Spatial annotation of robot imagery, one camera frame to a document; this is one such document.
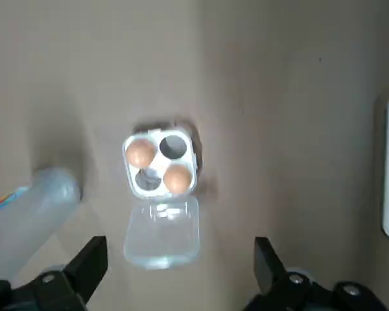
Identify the brown egg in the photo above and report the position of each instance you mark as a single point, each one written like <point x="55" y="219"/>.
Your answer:
<point x="177" y="178"/>
<point x="141" y="154"/>

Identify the clear bottle with blue cap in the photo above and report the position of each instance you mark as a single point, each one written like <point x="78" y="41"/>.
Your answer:
<point x="29" y="220"/>

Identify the clear plastic egg carton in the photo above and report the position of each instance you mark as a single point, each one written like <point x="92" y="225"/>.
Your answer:
<point x="162" y="226"/>

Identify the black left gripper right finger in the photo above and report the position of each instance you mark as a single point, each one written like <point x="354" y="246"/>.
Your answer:
<point x="295" y="294"/>

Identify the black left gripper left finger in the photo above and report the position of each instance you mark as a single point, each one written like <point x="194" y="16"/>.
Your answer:
<point x="52" y="291"/>

